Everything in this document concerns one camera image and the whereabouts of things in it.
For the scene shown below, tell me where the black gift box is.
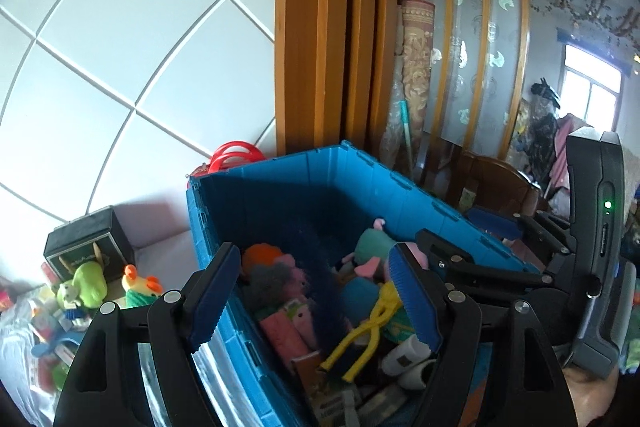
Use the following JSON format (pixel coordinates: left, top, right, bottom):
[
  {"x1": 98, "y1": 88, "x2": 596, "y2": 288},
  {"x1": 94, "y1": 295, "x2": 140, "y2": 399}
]
[{"x1": 43, "y1": 206, "x2": 134, "y2": 282}]

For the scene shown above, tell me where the striped blue bed sheet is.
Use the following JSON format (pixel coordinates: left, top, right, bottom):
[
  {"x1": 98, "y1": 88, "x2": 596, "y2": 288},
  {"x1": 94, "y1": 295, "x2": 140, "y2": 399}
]
[{"x1": 1, "y1": 231, "x2": 198, "y2": 426}]

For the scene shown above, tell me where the pink pig plush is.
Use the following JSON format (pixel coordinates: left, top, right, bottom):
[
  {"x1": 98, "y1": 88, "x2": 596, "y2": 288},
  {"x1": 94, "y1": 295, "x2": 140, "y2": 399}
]
[{"x1": 342, "y1": 218, "x2": 398, "y2": 282}]

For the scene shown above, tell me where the green frog plush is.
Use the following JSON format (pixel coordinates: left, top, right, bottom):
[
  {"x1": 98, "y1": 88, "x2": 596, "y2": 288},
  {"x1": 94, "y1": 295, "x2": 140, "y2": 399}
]
[{"x1": 66, "y1": 261, "x2": 108, "y2": 309}]

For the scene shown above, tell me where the green orange fish plush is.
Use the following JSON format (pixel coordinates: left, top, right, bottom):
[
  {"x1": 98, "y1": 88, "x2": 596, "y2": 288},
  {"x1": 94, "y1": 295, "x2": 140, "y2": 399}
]
[{"x1": 122, "y1": 265, "x2": 164, "y2": 308}]

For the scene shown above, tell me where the yellow plastic tongs toy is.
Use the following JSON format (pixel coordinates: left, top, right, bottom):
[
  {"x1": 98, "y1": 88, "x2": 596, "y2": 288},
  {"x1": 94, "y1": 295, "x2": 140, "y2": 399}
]
[{"x1": 320, "y1": 282, "x2": 402, "y2": 384}]

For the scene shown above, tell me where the rolled patterned mat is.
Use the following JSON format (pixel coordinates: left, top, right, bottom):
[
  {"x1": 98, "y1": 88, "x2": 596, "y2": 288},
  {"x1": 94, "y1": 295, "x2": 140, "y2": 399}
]
[{"x1": 398, "y1": 0, "x2": 435, "y2": 147}]

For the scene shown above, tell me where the white black cup toy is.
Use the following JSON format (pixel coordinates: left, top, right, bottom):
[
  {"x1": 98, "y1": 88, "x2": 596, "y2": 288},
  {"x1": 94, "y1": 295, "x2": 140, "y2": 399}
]
[{"x1": 381, "y1": 335, "x2": 436, "y2": 390}]

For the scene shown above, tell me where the red plastic handled case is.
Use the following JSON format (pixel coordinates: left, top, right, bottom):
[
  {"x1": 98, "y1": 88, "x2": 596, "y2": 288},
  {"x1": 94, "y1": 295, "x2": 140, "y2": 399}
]
[{"x1": 190, "y1": 141, "x2": 266, "y2": 176}]

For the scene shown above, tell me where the small white bear doll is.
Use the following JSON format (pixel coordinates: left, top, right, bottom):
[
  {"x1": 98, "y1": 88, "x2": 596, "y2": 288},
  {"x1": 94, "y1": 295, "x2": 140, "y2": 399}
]
[{"x1": 56, "y1": 282, "x2": 87, "y2": 321}]

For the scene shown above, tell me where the wooden slatted glass door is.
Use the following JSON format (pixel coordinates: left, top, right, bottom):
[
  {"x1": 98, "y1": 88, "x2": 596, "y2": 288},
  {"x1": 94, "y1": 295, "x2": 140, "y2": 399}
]
[{"x1": 423, "y1": 0, "x2": 529, "y2": 159}]

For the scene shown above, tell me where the blue plastic storage crate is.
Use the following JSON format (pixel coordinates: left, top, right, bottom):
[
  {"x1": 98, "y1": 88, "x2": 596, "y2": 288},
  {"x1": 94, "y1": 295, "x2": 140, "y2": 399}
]
[{"x1": 186, "y1": 142, "x2": 529, "y2": 426}]

